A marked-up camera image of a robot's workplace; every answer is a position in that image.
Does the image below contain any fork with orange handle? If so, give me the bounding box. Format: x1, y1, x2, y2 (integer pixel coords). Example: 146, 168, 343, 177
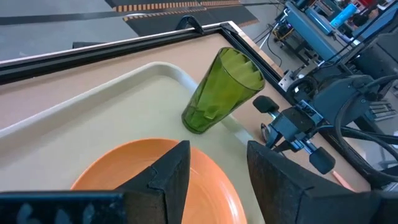
331, 170, 356, 192

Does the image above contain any orange plastic plate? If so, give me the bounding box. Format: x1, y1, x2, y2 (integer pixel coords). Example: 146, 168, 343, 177
70, 138, 248, 224

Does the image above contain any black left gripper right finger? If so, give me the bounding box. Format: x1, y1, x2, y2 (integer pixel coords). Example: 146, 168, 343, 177
247, 140, 382, 224

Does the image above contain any black hazard-striped floor mat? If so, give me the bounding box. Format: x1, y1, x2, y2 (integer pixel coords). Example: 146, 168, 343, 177
105, 0, 242, 12
123, 4, 261, 37

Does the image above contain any black aluminium table frame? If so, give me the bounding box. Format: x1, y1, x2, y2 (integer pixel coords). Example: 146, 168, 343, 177
0, 21, 377, 190

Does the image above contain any cyan cylinder bottle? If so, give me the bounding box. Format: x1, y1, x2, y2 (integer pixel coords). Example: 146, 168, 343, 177
329, 3, 358, 29

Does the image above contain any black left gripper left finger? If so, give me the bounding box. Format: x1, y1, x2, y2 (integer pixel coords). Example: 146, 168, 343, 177
116, 139, 191, 224

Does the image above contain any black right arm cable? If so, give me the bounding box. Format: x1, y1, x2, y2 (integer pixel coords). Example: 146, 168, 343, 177
334, 74, 398, 185

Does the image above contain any yellow floor cable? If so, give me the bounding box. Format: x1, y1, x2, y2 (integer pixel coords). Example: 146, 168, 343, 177
273, 27, 295, 42

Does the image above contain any black frame clamp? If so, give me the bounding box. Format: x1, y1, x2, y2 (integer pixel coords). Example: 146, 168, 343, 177
175, 14, 205, 35

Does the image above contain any blue-grey workstation frame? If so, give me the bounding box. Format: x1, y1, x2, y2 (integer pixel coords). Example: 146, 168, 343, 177
284, 0, 398, 63

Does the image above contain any beige plastic tray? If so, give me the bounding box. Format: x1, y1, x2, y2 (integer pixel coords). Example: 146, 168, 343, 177
0, 61, 265, 224

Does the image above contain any dark metal spoon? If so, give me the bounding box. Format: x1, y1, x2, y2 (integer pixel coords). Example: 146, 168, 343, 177
260, 123, 271, 144

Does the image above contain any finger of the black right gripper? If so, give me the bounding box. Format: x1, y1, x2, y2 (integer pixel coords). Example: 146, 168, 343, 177
264, 124, 282, 149
273, 140, 301, 153

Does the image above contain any green translucent plastic cup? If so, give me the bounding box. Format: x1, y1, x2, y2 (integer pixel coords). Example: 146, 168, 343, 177
181, 46, 266, 134

